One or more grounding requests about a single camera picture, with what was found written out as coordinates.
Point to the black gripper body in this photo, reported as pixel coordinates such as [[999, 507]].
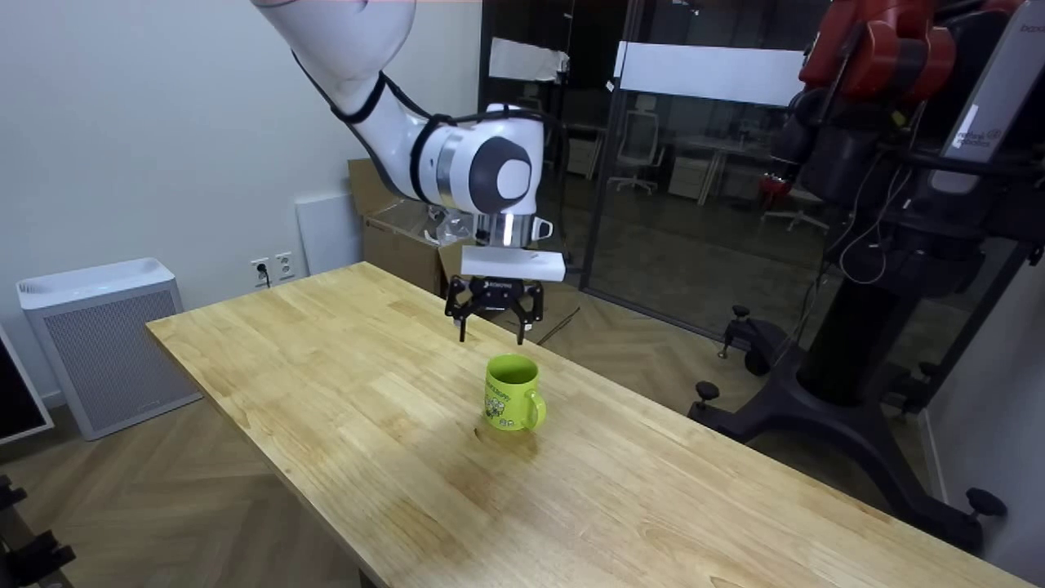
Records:
[[497, 295]]

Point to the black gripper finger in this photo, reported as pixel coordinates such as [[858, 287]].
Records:
[[528, 312], [463, 312]]

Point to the green cartoon mug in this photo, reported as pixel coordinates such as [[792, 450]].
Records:
[[508, 403]]

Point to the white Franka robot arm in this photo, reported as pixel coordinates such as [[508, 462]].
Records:
[[346, 43]]

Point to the brown cardboard box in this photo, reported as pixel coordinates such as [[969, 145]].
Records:
[[381, 241]]

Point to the white office chair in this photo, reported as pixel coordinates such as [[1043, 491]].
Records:
[[643, 143]]

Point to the short white glass strip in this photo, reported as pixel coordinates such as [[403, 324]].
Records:
[[528, 59]]

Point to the red office chair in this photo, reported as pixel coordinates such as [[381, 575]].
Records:
[[787, 197]]

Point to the white frosted glass strip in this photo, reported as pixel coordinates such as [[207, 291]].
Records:
[[706, 75]]

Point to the white gray air purifier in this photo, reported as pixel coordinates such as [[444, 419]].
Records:
[[108, 349]]

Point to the red and black Baxter robot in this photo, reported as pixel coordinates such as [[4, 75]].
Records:
[[884, 53]]

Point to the black monitor screen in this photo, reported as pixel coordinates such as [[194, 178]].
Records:
[[19, 393]]

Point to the black clamp stand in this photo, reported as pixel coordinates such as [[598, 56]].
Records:
[[28, 558]]

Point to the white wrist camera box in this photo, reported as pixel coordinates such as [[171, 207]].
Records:
[[512, 262]]

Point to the white wall panel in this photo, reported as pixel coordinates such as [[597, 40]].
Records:
[[328, 229]]

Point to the white wall outlet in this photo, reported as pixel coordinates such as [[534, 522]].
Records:
[[286, 267], [260, 273]]

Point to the black wheeled robot pedestal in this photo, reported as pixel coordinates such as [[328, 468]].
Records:
[[849, 349]]

